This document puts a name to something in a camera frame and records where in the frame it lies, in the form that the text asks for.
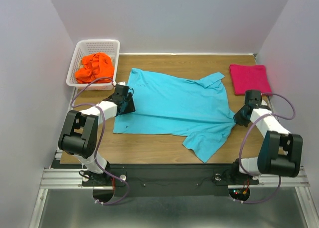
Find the cyan blue t-shirt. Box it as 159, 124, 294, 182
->
113, 68, 235, 163

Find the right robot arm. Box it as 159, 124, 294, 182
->
229, 90, 303, 183

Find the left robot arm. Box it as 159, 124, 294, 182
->
58, 82, 136, 186

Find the folded magenta t-shirt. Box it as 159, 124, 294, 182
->
229, 64, 272, 95

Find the orange t-shirt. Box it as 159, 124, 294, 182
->
75, 52, 115, 84

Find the white plastic laundry basket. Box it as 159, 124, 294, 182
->
66, 38, 120, 90

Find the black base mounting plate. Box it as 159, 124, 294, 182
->
82, 164, 265, 198

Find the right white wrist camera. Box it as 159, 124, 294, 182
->
261, 100, 268, 106

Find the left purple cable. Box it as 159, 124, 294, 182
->
70, 77, 130, 206

